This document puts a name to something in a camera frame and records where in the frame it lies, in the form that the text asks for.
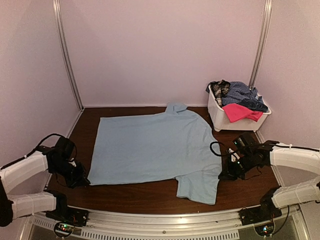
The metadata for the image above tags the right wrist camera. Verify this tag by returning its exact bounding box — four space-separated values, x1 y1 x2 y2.
227 148 241 164

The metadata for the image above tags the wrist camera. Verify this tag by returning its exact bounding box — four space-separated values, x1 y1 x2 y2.
68 160 77 167
227 148 241 164

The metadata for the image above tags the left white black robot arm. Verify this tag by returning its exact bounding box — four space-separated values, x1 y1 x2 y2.
0 135 90 227

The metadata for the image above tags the aluminium frame post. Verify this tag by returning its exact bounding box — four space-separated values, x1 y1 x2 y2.
52 0 84 111
249 0 273 89

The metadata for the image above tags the white plastic laundry basket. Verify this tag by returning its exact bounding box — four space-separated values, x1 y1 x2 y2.
207 86 272 132

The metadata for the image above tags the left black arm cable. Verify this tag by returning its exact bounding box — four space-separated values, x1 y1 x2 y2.
33 133 78 163

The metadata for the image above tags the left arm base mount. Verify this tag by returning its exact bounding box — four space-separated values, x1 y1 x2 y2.
45 206 89 239

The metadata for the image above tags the navy blue garment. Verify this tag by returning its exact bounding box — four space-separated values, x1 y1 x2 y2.
238 98 269 113

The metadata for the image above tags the blue dotted shirt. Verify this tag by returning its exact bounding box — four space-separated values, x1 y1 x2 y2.
222 81 264 106

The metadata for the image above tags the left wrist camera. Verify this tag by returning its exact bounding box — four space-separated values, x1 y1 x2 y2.
68 160 77 167

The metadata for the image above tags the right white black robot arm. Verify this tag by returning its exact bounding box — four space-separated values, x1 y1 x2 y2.
218 132 320 221

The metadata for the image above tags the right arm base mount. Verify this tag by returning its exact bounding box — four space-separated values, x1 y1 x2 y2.
238 205 282 238

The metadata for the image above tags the pink garment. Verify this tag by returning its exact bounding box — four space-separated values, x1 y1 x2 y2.
222 103 263 123

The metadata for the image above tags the right aluminium frame post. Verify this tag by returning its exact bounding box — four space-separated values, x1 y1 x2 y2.
249 0 273 89

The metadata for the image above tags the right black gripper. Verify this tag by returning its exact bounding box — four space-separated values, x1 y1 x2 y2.
218 153 255 182

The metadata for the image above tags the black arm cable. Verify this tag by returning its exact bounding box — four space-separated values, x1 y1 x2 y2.
33 133 78 163
209 141 230 158

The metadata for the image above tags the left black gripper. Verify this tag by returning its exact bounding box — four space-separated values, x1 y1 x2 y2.
51 160 90 189

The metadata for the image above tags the dark plaid shirt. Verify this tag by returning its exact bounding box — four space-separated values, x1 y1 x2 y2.
205 79 231 107

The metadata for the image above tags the left aluminium frame post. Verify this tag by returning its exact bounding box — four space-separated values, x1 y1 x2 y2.
52 0 84 111

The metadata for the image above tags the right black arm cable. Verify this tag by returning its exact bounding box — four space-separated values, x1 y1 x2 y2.
209 141 230 158

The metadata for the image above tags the light blue printed t-shirt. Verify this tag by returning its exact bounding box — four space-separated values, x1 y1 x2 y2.
88 103 222 205

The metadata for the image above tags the front aluminium frame rail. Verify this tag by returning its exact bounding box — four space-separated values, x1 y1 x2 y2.
24 197 303 240

